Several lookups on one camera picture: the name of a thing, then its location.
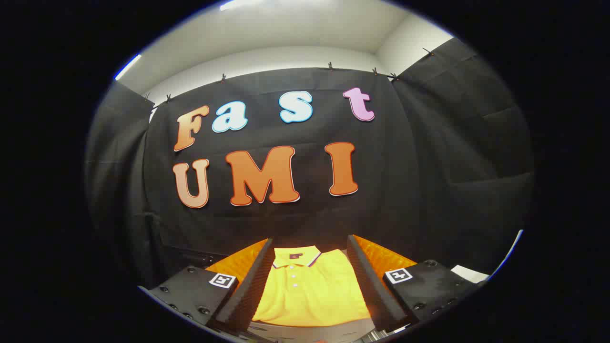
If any yellow polo shirt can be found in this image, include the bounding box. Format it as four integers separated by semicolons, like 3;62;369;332
252;245;371;327

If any white paper sheet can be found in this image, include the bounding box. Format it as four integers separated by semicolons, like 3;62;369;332
450;264;490;284

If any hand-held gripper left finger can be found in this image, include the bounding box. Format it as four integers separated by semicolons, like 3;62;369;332
138;238;276;333

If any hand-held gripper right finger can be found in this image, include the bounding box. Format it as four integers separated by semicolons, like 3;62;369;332
346;234;482;333

